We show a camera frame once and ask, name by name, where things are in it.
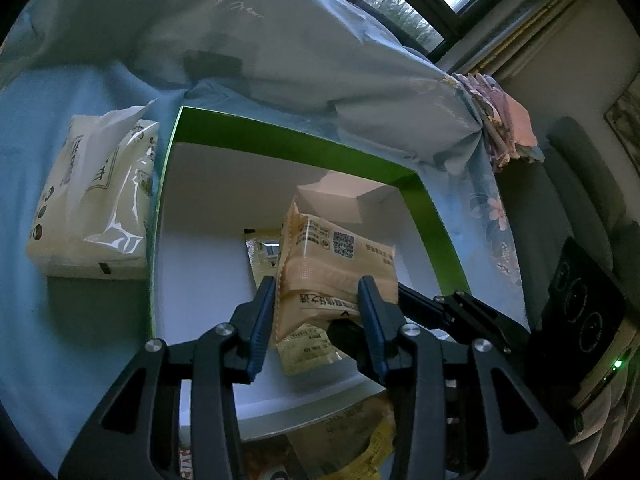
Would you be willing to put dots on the gold snack packet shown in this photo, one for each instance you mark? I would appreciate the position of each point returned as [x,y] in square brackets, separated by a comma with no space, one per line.
[260,255]

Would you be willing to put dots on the green cardboard box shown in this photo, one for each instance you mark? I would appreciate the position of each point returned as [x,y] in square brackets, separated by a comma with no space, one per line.
[210,210]

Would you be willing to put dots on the yellow snack packet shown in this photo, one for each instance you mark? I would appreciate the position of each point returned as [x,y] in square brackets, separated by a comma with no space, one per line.
[350,435]

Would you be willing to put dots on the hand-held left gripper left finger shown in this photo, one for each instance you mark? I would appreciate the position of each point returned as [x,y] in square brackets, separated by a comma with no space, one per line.
[262,332]

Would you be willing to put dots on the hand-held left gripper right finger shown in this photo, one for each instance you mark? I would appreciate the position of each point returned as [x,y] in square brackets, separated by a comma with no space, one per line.
[374,332]

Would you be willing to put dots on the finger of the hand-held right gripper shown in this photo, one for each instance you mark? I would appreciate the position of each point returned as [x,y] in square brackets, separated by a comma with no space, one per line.
[342,335]
[480,312]

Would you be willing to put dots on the grey sofa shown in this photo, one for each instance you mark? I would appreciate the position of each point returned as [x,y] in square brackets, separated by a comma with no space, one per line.
[575,180]

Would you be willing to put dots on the window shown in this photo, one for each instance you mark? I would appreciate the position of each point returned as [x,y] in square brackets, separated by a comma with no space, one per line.
[400,0]

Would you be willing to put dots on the orange snack packet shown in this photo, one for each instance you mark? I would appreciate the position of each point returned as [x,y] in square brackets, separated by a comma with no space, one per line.
[185,455]

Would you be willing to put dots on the small beige snack packet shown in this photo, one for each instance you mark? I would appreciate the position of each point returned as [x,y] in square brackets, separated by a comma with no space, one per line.
[307,355]

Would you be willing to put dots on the light blue quilt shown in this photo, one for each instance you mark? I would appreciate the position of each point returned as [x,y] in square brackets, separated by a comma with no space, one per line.
[300,45]

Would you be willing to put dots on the framed wall picture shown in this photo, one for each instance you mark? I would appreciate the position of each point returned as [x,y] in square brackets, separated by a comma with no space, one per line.
[625,115]

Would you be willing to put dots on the blue floral bed sheet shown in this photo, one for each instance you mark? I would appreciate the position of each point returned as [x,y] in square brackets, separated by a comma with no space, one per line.
[75,340]

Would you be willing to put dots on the white tissue pack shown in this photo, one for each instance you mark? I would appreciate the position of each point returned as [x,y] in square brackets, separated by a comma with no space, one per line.
[85,195]

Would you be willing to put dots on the pink floral cloth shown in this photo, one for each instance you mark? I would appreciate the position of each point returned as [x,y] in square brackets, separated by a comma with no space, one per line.
[505,120]

